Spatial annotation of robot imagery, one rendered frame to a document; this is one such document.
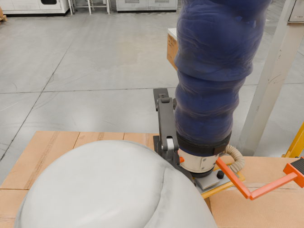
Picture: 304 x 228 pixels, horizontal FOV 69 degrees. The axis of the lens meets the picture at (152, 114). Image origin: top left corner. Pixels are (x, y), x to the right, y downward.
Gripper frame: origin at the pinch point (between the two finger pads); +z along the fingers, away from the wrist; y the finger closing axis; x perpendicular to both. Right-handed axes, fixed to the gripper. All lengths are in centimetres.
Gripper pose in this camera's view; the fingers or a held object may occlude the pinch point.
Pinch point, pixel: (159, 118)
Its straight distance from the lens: 50.5
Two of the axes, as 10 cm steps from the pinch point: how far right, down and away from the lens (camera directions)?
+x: 10.0, -0.4, 0.6
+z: -0.7, -6.1, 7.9
